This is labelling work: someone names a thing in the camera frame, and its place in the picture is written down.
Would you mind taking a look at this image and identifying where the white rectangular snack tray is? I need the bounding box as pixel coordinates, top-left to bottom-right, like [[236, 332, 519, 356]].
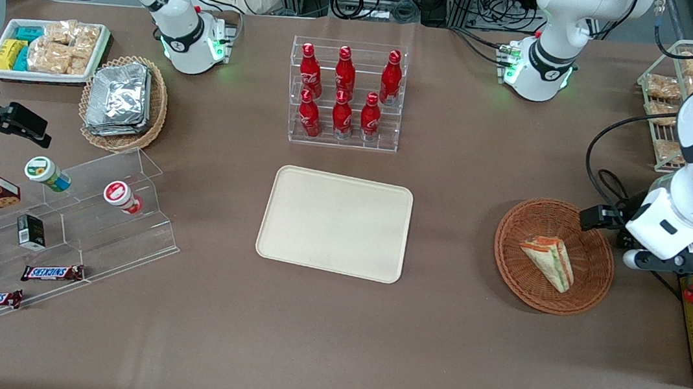
[[0, 12, 113, 92]]

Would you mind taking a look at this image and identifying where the yellow snack packet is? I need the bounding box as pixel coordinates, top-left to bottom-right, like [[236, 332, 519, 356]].
[[0, 37, 27, 73]]

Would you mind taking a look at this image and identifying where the white wire rack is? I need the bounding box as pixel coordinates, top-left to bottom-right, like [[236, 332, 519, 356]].
[[626, 32, 693, 176]]

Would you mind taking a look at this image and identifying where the triangular sandwich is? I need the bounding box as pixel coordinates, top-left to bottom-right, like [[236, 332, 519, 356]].
[[515, 233, 580, 295]]

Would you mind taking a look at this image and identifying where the red lidded yogurt cup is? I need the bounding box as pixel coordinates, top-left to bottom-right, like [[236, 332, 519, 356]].
[[100, 178, 147, 217]]

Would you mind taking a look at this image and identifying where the brown wicker basket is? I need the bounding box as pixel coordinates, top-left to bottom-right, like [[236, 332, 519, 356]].
[[487, 193, 622, 322]]

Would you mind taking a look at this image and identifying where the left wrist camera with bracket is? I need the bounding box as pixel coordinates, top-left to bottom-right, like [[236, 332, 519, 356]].
[[621, 244, 693, 279]]

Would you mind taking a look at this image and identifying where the beige plastic tray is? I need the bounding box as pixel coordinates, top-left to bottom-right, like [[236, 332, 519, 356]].
[[253, 163, 417, 287]]

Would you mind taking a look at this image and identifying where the green lidded yogurt cup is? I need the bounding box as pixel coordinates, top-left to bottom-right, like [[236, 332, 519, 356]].
[[21, 154, 75, 195]]

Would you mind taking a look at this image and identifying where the small black box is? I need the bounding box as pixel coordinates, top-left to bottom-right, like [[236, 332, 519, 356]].
[[14, 213, 50, 253]]

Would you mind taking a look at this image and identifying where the clear bag of rice crackers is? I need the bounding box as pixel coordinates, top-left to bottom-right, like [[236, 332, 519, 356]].
[[71, 23, 102, 60], [42, 18, 79, 48], [26, 40, 91, 78]]

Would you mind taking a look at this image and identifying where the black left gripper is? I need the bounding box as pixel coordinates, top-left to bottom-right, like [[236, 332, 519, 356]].
[[577, 188, 648, 251]]

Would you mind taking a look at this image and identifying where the red cola bottle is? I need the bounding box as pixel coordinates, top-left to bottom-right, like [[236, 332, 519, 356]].
[[378, 49, 406, 107], [296, 88, 325, 139], [329, 89, 357, 142], [333, 45, 360, 99], [358, 91, 385, 144], [296, 41, 327, 98]]

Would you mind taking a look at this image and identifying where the silver foil package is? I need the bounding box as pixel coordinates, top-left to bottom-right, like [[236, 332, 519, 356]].
[[86, 58, 152, 133], [82, 64, 156, 142]]

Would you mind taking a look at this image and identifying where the light wicker basket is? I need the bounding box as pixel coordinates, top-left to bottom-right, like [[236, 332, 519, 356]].
[[75, 50, 174, 158]]

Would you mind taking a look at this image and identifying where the clear acrylic stepped display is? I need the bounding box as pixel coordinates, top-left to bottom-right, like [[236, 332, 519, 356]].
[[0, 132, 191, 349]]

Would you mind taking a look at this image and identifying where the clear acrylic bottle rack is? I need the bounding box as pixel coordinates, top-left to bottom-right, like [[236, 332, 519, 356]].
[[281, 34, 411, 155]]

